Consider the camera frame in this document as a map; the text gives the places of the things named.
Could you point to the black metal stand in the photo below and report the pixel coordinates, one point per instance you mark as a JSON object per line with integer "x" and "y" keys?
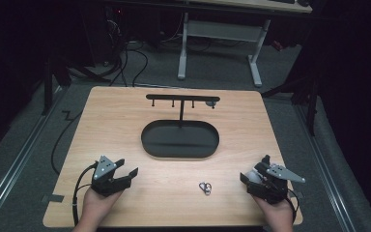
{"x": 48, "y": 90}
{"x": 312, "y": 106}

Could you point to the metal floor rail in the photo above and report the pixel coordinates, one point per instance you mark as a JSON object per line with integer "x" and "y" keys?
{"x": 325, "y": 174}
{"x": 9, "y": 174}

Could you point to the black key rack with tray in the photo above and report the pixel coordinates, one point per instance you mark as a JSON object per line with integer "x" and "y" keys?
{"x": 180, "y": 141}

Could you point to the small red object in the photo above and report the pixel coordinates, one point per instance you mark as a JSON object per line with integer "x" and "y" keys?
{"x": 277, "y": 45}

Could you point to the small grey round object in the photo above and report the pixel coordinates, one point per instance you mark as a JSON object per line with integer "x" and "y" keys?
{"x": 211, "y": 104}

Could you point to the white-legged desk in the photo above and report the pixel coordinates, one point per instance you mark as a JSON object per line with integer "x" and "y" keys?
{"x": 222, "y": 30}

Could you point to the black tape strip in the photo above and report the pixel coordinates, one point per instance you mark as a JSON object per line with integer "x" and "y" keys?
{"x": 53, "y": 198}

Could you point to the person's left hand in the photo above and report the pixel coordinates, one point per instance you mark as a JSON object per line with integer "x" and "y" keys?
{"x": 98, "y": 206}

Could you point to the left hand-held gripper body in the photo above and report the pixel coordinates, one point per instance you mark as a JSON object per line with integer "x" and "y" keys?
{"x": 104, "y": 169}

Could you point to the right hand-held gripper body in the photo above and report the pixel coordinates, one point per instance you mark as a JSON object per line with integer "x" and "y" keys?
{"x": 272, "y": 185}

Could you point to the person's right hand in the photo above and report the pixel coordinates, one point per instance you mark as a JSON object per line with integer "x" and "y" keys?
{"x": 278, "y": 216}

